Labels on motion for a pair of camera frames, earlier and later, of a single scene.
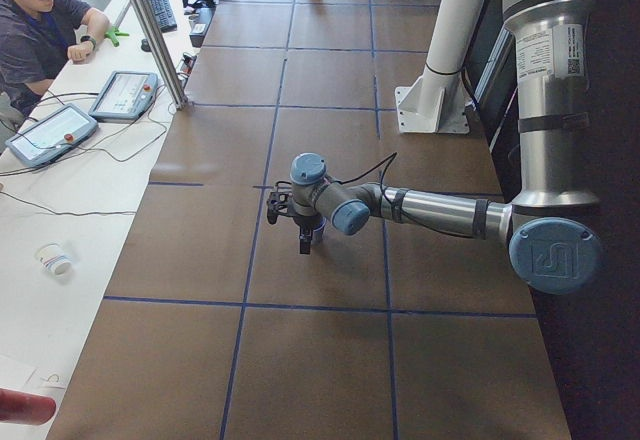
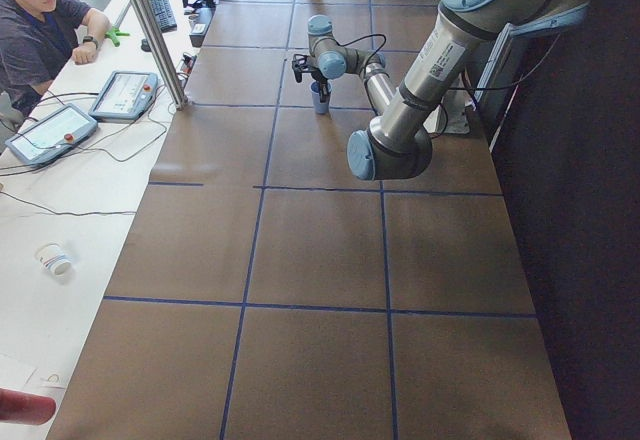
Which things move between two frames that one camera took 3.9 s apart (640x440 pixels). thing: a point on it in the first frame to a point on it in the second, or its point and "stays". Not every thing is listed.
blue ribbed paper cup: x=317 y=234 to x=320 y=107
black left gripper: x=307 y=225 to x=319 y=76
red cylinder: x=24 y=408 stays
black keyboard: x=162 y=9 stays
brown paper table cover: x=216 y=327 stays
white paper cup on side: x=55 y=259 stays
